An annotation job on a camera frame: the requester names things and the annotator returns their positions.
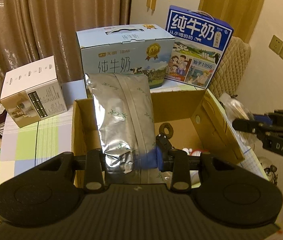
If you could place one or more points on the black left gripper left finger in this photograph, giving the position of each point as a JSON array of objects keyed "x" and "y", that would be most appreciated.
[{"x": 93, "y": 178}]

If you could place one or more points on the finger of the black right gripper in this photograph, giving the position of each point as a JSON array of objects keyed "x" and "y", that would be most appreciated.
[
  {"x": 269, "y": 122},
  {"x": 278, "y": 144}
]

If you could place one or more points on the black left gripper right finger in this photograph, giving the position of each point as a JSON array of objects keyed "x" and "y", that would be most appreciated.
[{"x": 170, "y": 159}]

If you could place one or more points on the silver foil pouch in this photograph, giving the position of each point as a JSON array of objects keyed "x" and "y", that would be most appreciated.
[{"x": 125, "y": 123}]

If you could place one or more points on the cotton swab plastic bag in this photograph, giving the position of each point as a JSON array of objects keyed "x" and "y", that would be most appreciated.
[{"x": 235, "y": 109}]

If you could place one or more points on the brown cardboard box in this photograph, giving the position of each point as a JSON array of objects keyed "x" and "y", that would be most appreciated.
[{"x": 195, "y": 115}]

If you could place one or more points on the quilted beige chair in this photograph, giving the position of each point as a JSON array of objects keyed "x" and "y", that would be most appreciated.
[{"x": 231, "y": 68}]

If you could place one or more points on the checkered tablecloth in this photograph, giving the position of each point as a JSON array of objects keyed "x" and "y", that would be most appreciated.
[{"x": 24, "y": 148}]

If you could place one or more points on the white product box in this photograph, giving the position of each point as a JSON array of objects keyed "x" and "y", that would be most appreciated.
[{"x": 32, "y": 92}]

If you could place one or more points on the dark blue milk carton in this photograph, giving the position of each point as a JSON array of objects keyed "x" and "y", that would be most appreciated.
[{"x": 200, "y": 43}]

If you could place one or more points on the light blue milk carton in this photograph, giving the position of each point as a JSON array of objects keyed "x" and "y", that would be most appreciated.
[{"x": 127, "y": 49}]

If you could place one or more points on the wall socket pair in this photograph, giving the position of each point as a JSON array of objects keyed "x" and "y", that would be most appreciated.
[{"x": 276, "y": 45}]

